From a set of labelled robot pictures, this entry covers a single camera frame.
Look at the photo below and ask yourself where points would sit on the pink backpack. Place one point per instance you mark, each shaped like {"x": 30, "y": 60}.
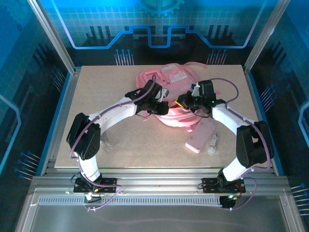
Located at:
{"x": 178, "y": 118}

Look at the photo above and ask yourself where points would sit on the pink pencil case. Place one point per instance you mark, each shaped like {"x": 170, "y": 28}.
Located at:
{"x": 200, "y": 137}

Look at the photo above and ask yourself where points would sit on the small clear packaged supply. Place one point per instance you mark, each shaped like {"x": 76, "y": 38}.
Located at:
{"x": 213, "y": 143}

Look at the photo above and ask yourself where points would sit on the clear plastic bag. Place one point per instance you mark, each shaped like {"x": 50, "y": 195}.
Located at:
{"x": 108, "y": 143}

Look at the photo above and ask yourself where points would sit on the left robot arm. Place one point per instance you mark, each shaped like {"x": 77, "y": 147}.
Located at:
{"x": 84, "y": 137}

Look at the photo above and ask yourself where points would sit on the grey metal bench plate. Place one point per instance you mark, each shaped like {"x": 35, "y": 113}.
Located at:
{"x": 157, "y": 220}

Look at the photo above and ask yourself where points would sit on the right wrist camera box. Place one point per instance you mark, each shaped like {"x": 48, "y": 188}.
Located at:
{"x": 195, "y": 90}

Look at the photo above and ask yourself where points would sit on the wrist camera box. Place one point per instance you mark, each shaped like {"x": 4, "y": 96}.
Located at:
{"x": 195, "y": 90}
{"x": 164, "y": 93}

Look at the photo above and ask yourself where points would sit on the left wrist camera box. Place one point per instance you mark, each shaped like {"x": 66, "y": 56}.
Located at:
{"x": 164, "y": 93}

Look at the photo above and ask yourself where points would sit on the aluminium cross rail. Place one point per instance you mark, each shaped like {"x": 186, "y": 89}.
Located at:
{"x": 157, "y": 174}

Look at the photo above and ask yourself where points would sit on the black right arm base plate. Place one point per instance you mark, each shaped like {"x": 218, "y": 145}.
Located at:
{"x": 210, "y": 186}

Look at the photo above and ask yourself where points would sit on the aluminium frame post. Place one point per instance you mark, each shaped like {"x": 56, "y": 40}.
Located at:
{"x": 53, "y": 36}
{"x": 265, "y": 36}

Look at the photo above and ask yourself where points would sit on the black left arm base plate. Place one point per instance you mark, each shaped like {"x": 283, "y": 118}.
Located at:
{"x": 79, "y": 188}

